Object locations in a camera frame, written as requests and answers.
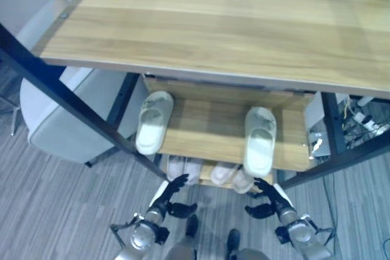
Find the wooden rack shelf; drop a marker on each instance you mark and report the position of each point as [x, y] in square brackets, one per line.
[206, 176]
[213, 126]

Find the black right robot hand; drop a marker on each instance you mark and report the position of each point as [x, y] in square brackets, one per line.
[271, 196]

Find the white side panel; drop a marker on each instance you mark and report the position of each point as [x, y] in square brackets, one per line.
[314, 108]

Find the white power strip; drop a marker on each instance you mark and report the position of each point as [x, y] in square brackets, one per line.
[367, 121]

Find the black metal rack frame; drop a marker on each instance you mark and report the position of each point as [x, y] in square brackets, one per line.
[61, 85]

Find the dark right robot foot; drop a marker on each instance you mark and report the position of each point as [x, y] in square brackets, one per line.
[234, 238]

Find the grey upholstered chair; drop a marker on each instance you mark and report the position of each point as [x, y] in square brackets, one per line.
[61, 114]

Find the dark left robot foot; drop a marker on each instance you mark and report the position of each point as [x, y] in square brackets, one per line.
[192, 225]

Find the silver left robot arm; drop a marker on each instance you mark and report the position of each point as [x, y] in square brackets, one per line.
[145, 232]

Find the silver left robot leg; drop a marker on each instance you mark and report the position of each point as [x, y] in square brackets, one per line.
[180, 249]

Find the silver robot leg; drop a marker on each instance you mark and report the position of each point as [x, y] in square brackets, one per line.
[247, 254]
[180, 249]

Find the silver right robot leg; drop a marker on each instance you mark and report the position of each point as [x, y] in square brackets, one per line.
[247, 254]

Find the wooden rack bottom shelf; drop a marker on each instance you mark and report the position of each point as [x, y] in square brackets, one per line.
[206, 176]

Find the grey box with label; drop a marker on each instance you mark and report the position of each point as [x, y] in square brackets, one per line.
[320, 142]

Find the dark robot foot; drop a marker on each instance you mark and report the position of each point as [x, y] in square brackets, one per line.
[192, 225]
[234, 238]

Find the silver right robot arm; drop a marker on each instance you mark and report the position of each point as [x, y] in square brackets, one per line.
[300, 233]

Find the pale green slipper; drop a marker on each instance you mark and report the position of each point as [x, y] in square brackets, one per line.
[259, 139]
[153, 121]

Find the wooden rack top board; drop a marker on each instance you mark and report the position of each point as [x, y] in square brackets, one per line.
[213, 28]

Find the pink fluffy slipper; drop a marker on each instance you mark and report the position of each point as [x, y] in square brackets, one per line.
[192, 172]
[175, 167]

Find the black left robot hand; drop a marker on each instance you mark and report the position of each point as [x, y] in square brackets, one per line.
[169, 193]

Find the wooden rack middle shelf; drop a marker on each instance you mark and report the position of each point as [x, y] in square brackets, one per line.
[213, 126]

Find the cream fluffy slipper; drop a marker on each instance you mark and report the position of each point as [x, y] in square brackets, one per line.
[221, 173]
[242, 181]

